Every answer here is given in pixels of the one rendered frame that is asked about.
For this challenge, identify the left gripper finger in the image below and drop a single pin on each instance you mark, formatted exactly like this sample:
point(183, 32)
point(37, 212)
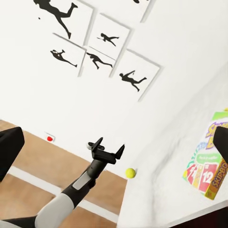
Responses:
point(119, 153)
point(95, 146)

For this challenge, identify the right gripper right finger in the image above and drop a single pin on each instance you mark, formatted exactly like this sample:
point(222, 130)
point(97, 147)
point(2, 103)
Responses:
point(220, 140)

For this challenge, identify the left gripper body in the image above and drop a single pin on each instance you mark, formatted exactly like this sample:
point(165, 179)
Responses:
point(99, 162)

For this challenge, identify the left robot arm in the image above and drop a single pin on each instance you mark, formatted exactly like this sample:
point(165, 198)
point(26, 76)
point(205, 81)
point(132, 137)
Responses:
point(56, 211)

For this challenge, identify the tennis ball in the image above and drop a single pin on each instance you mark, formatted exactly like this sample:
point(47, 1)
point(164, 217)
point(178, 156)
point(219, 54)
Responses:
point(130, 172)

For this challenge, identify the board game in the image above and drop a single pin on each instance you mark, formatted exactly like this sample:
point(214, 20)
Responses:
point(207, 168)

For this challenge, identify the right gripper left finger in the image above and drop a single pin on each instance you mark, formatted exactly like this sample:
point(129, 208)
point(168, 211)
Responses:
point(11, 143)

